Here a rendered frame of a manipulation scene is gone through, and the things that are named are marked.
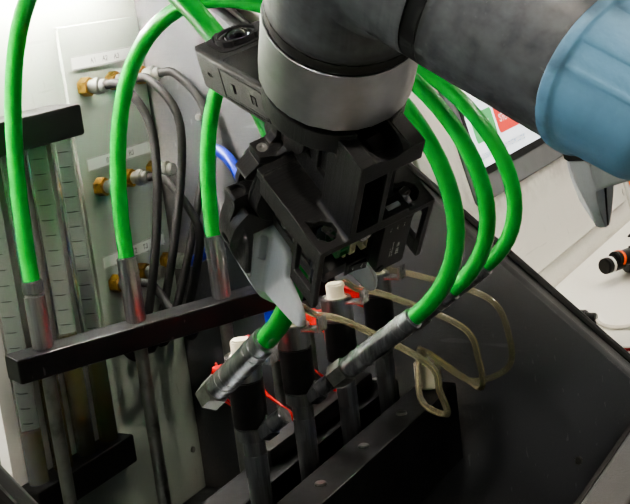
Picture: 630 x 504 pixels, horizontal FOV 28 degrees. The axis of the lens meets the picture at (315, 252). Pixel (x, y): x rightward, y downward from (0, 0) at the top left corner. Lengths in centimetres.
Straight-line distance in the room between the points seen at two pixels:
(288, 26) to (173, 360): 88
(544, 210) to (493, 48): 110
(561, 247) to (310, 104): 105
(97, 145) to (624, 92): 86
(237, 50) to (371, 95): 15
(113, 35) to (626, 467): 65
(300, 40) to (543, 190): 106
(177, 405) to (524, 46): 97
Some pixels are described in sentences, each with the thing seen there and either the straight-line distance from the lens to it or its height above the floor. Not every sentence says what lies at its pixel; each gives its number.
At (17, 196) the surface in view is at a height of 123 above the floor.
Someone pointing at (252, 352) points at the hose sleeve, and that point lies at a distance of 81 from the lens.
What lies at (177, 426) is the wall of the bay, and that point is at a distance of 140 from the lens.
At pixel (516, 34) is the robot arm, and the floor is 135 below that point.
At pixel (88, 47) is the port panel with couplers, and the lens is 127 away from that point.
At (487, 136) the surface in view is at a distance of 109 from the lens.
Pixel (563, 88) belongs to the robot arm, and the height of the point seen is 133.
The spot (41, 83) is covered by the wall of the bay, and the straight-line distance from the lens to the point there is 122.
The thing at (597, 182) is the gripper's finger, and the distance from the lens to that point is 80.
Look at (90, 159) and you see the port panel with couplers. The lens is 126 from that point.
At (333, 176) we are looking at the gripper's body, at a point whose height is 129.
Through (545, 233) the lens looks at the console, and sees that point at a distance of 156.
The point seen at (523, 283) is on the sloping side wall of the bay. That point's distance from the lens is 120.
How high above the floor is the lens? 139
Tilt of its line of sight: 13 degrees down
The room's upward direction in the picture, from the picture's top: 7 degrees counter-clockwise
